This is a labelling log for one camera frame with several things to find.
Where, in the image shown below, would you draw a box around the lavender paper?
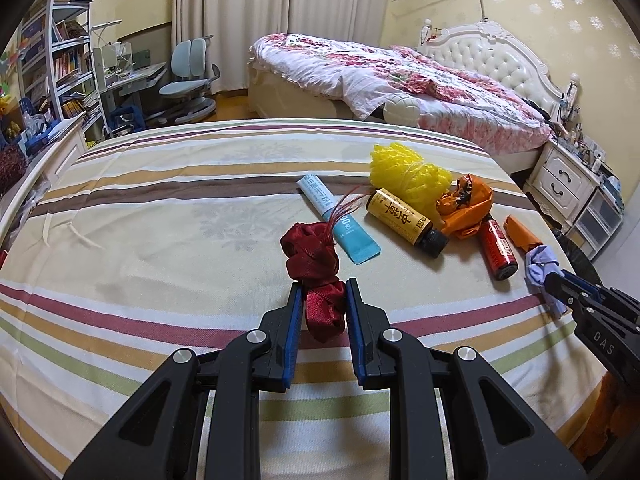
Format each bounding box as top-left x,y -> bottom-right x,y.
525,245 -> 567,320

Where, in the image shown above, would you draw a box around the dark red satin cloth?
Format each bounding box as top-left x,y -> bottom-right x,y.
280,194 -> 364,344

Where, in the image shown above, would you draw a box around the black trash bag bin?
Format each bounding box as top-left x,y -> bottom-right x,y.
552,229 -> 602,285

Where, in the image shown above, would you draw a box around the orange folded paper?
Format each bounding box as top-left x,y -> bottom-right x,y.
503,214 -> 542,254

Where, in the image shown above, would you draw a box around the white plastic drawer unit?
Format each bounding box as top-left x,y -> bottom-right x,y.
567,186 -> 624,261

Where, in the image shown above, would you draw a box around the red drink can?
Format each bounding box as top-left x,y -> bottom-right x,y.
477,214 -> 518,281

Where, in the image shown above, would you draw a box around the white nightstand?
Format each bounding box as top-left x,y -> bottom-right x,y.
524,139 -> 600,233

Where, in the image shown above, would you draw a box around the orange plastic bag wad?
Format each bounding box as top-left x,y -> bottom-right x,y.
436,174 -> 494,240

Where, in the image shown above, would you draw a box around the yellow tea bottle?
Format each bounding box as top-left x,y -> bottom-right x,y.
366,188 -> 449,258

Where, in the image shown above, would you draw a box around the striped bed sheet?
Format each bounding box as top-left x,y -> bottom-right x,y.
1,119 -> 604,476

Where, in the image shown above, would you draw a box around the yellow foam net bundle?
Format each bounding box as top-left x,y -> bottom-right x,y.
369,142 -> 452,226

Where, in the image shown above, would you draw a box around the white blue cream tube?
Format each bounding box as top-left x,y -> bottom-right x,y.
296,174 -> 381,264

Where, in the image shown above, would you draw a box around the white tufted headboard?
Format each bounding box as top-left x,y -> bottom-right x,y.
418,21 -> 580,120

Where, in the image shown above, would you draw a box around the grey blue desk chair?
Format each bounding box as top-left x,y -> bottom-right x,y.
146,35 -> 220,127

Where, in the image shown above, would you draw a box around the grey study desk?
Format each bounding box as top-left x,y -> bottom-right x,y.
92,42 -> 167,131

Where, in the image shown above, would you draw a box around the floral quilt bed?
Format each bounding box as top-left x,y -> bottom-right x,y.
248,32 -> 552,155

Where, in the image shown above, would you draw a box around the white bookshelf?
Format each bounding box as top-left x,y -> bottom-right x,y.
17,0 -> 105,142

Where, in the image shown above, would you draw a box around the beige curtains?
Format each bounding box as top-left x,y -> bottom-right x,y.
171,0 -> 387,93

